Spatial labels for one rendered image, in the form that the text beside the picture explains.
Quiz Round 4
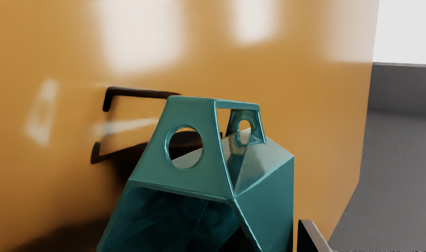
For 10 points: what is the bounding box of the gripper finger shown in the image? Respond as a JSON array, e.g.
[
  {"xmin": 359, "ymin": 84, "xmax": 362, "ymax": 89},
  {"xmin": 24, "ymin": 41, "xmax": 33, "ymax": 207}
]
[{"xmin": 297, "ymin": 219, "xmax": 333, "ymax": 252}]

